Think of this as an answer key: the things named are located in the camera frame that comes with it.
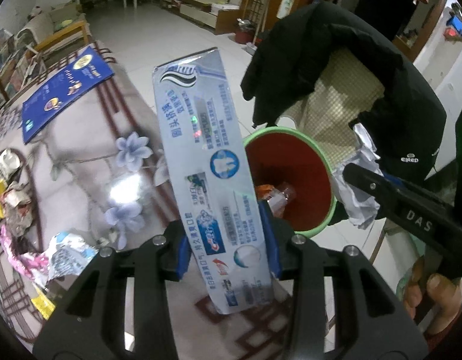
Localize yellow plastic bag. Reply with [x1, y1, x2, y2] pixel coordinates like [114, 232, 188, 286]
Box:
[31, 285, 55, 320]

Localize floral paper ball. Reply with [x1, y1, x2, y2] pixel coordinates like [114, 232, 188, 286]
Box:
[1, 181, 33, 237]

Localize person right hand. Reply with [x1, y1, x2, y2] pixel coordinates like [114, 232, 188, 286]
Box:
[402, 258, 462, 336]

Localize silver printed wrapper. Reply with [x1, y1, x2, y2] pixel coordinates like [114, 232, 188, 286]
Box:
[0, 149, 21, 182]

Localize low tv cabinet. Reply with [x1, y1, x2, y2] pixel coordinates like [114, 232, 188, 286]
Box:
[160, 0, 241, 35]

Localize checkered beige chair cushion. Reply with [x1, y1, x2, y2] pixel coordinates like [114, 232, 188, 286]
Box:
[283, 49, 384, 169]

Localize pink crumpled wrapper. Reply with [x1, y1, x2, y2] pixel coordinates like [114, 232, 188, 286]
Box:
[0, 224, 49, 287]

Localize blue white toothpaste box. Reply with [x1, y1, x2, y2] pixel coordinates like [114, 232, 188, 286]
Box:
[152, 48, 272, 314]

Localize orange plastic bag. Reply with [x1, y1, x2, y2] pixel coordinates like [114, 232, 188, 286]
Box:
[255, 184, 281, 202]

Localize green rimmed red trash bin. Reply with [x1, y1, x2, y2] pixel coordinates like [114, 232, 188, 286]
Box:
[244, 127, 337, 238]

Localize blue flat gift box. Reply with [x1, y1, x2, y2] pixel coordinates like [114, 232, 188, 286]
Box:
[21, 46, 114, 144]

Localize black jacket on chair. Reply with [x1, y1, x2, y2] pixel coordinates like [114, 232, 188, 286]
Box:
[241, 2, 446, 184]

